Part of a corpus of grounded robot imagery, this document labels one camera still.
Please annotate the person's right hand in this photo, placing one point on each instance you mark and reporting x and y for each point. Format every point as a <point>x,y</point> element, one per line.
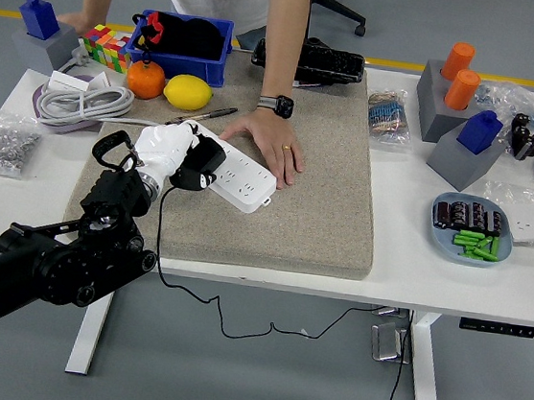
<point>75,21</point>

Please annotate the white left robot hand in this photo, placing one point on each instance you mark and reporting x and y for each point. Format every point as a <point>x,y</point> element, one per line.
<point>162,149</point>

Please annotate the person's left hand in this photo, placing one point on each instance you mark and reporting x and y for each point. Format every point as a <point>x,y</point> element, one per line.
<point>271,138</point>

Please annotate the white power strip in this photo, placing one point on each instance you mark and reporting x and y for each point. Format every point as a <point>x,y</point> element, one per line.
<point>245,178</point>

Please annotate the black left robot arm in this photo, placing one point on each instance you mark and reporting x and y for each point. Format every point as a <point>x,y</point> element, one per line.
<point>47,266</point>

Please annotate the black smartwatch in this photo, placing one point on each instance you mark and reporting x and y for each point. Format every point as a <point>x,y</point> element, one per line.
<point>280,106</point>

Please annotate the blue bottle-shaped block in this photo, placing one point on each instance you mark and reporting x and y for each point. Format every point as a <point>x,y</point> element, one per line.
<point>479,131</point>
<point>39,18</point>

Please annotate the colourful cube puzzle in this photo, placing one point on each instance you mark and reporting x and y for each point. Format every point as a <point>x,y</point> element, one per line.
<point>103,46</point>

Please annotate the black pen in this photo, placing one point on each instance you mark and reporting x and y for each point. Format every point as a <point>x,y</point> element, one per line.
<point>209,114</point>

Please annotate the small white box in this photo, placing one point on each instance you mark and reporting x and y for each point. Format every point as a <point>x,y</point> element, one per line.
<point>68,82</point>

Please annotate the yellow lemon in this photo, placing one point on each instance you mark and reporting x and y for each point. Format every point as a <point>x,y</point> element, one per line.
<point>187,93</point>

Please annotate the white card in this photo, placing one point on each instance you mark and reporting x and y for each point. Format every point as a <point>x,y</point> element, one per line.
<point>99,80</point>

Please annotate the white paper label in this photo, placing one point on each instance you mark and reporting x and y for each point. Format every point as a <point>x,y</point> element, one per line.
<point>309,84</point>

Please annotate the orange fruit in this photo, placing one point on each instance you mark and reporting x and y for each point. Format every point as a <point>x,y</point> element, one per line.
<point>146,81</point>

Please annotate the blue plastic bin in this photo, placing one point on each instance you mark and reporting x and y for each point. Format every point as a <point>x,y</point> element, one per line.
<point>185,66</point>

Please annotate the grey-brown mat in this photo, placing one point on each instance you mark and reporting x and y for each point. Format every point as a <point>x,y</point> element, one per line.
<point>268,229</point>

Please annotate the black plastic tray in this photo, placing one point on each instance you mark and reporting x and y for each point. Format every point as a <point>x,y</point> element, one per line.
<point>331,63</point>

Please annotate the purple pad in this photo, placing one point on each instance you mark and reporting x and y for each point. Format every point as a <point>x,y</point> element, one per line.
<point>65,127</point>

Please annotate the bag of silver screws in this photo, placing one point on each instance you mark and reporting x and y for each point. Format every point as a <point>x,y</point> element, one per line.
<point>4,151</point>

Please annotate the black office chair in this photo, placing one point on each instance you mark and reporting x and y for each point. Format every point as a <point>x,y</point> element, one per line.
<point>333,0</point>

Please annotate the grey two-hole block holder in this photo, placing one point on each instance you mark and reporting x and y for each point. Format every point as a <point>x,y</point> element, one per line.
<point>430,103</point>

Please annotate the dark capacitor with print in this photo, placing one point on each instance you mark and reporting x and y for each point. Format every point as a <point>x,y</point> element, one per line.
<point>442,215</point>
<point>476,216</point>
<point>493,222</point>
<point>459,215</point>

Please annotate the white table leg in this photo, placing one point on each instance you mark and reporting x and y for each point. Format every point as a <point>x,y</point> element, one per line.
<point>424,367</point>
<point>93,325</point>

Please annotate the orange cylinder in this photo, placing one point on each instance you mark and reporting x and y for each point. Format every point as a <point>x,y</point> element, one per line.
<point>459,60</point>
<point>462,89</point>

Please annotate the blue-grey plate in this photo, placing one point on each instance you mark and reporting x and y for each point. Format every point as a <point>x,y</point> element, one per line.
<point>443,242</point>

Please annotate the green cylinder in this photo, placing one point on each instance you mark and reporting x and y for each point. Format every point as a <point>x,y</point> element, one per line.
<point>495,247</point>
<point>467,255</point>
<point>466,241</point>
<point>469,234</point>
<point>485,244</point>
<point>483,254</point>

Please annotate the silver metal pedal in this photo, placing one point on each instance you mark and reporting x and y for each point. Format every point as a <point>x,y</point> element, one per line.
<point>388,341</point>

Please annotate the clear plastic bag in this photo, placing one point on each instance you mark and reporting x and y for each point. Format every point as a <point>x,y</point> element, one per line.
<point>505,99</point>

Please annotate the clear socket bag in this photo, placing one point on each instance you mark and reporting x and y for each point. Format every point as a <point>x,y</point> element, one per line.
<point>513,194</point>

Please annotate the black table control panel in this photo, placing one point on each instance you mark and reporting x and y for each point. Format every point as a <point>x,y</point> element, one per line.
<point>497,328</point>

